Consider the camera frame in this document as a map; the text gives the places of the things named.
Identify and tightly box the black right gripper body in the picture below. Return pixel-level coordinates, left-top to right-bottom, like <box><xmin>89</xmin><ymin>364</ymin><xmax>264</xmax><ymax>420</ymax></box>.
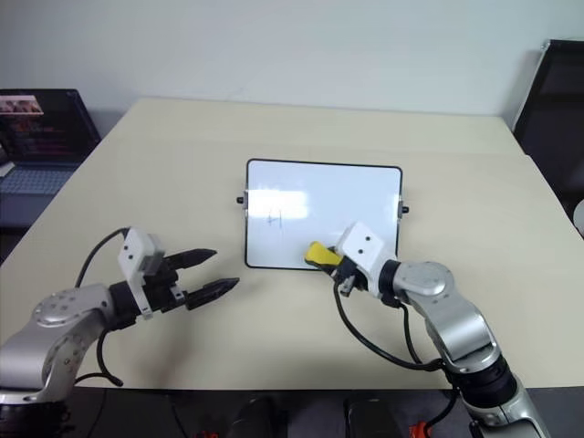
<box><xmin>329</xmin><ymin>255</ymin><xmax>369</xmax><ymax>298</ymax></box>

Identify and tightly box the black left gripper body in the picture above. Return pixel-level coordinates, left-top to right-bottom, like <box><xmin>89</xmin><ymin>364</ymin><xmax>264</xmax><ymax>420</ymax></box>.
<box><xmin>143</xmin><ymin>256</ymin><xmax>190</xmax><ymax>317</ymax></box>

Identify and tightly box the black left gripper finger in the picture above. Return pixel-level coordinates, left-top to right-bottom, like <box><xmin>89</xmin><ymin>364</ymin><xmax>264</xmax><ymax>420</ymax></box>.
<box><xmin>164</xmin><ymin>247</ymin><xmax>218</xmax><ymax>272</ymax></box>
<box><xmin>185</xmin><ymin>276</ymin><xmax>241</xmax><ymax>312</ymax></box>

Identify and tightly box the yellow whiteboard eraser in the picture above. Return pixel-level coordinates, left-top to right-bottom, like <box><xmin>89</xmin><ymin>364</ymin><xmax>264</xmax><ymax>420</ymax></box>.
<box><xmin>304</xmin><ymin>242</ymin><xmax>344</xmax><ymax>271</ymax></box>

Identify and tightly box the small black-framed whiteboard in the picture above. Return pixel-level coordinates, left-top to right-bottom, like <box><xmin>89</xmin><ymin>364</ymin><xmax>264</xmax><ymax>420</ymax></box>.
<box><xmin>235</xmin><ymin>158</ymin><xmax>410</xmax><ymax>272</ymax></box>

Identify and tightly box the open dark laptop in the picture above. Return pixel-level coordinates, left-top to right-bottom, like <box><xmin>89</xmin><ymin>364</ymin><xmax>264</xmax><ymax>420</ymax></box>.
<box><xmin>0</xmin><ymin>88</ymin><xmax>102</xmax><ymax>198</ymax></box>

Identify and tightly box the black chair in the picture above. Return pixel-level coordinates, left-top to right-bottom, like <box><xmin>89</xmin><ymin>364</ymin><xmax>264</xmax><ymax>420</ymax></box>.
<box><xmin>509</xmin><ymin>38</ymin><xmax>584</xmax><ymax>240</ymax></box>

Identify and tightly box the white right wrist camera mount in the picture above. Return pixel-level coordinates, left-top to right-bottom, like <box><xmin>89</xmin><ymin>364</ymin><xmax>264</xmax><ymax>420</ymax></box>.
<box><xmin>339</xmin><ymin>221</ymin><xmax>396</xmax><ymax>300</ymax></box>

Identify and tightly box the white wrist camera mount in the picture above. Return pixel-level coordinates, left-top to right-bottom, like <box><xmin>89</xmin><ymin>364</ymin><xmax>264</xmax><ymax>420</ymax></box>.
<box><xmin>339</xmin><ymin>221</ymin><xmax>396</xmax><ymax>300</ymax></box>
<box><xmin>117</xmin><ymin>226</ymin><xmax>164</xmax><ymax>320</ymax></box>

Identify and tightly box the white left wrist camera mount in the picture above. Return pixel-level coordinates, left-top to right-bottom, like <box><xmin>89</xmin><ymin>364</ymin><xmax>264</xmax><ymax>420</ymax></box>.
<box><xmin>117</xmin><ymin>226</ymin><xmax>164</xmax><ymax>320</ymax></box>

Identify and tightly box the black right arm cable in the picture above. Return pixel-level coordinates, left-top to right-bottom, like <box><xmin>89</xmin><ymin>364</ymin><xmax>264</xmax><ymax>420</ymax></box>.
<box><xmin>332</xmin><ymin>278</ymin><xmax>451</xmax><ymax>371</ymax></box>

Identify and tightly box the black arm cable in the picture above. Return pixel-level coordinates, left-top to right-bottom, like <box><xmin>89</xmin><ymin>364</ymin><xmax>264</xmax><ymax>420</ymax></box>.
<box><xmin>74</xmin><ymin>227</ymin><xmax>130</xmax><ymax>387</ymax></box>
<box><xmin>332</xmin><ymin>278</ymin><xmax>451</xmax><ymax>371</ymax></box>

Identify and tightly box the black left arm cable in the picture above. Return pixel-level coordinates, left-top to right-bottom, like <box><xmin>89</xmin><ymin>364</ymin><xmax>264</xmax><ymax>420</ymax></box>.
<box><xmin>74</xmin><ymin>227</ymin><xmax>130</xmax><ymax>387</ymax></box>

